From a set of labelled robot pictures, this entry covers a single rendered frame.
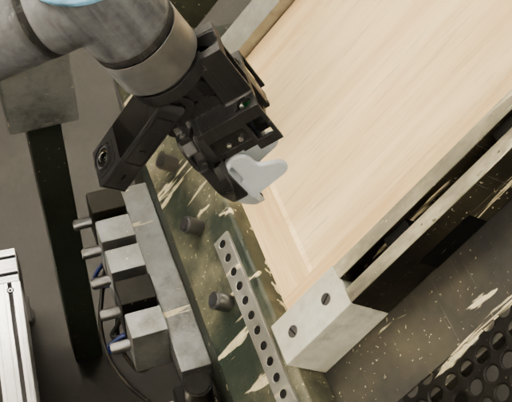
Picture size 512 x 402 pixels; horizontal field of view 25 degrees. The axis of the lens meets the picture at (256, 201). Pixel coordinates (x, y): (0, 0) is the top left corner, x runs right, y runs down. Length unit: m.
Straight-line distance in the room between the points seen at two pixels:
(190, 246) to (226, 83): 0.73
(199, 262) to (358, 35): 0.39
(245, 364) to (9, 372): 0.87
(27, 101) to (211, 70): 1.01
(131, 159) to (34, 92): 0.94
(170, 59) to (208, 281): 0.75
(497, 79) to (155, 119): 0.55
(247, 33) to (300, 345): 0.51
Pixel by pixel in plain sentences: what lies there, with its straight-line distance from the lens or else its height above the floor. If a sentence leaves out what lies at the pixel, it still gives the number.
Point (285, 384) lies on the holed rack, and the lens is 1.48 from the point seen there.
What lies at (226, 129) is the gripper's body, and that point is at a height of 1.45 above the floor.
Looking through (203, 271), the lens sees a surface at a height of 0.85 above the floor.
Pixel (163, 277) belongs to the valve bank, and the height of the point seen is 0.74.
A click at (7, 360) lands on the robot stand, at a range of 2.35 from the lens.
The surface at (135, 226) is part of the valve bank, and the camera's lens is 1.85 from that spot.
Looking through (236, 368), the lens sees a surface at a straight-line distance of 1.56.
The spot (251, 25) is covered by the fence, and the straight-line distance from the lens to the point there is 1.73.
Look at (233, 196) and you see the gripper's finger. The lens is 1.05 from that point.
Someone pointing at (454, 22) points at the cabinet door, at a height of 1.21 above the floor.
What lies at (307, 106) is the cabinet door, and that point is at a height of 1.02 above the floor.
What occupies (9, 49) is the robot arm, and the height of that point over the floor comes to 1.56.
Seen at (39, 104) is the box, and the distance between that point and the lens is 1.96.
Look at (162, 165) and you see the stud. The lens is 1.74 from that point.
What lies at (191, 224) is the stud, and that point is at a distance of 1.65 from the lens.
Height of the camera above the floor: 2.15
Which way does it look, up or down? 49 degrees down
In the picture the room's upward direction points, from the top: straight up
